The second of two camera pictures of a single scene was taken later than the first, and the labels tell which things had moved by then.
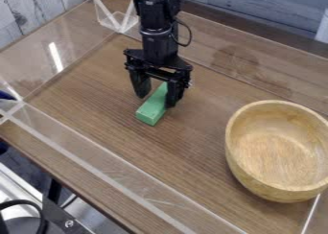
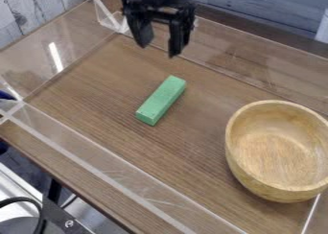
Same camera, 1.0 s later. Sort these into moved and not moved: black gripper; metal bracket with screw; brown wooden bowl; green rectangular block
Moved: black gripper
Not moved: brown wooden bowl; green rectangular block; metal bracket with screw
